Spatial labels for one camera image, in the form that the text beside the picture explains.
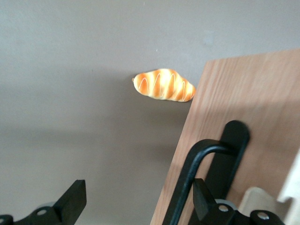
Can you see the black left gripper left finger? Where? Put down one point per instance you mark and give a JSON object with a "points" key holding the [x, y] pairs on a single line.
{"points": [[68, 201]]}

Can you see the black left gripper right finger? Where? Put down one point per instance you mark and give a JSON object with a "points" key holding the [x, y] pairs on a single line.
{"points": [[211, 206]]}

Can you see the wooden drawer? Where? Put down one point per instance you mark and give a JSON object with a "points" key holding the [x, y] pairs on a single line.
{"points": [[246, 93]]}

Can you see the striped orange toy bread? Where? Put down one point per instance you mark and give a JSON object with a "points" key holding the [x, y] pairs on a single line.
{"points": [[164, 86]]}

